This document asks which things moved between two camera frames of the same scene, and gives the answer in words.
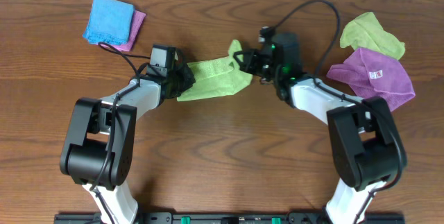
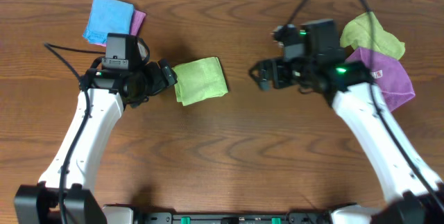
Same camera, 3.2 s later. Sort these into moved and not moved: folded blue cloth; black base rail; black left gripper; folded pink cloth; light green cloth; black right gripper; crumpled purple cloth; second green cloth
Moved: light green cloth; black left gripper; black right gripper
Not moved: folded pink cloth; second green cloth; black base rail; crumpled purple cloth; folded blue cloth
